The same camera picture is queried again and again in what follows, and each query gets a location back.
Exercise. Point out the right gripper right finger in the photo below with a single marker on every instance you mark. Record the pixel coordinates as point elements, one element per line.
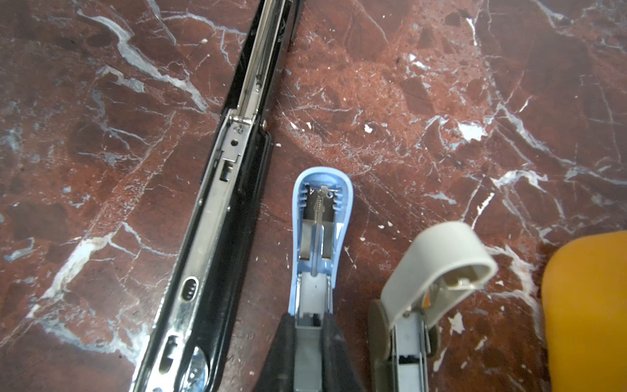
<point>339,371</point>

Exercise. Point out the blue mini stapler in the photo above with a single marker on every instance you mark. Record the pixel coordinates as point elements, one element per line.
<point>322,201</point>

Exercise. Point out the white mini stapler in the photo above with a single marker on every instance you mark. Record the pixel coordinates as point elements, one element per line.
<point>444,265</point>

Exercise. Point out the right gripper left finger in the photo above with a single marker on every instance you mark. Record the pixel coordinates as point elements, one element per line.
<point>277,374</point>

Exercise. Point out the yellow plastic tray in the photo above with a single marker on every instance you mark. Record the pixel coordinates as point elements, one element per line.
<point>584,301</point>

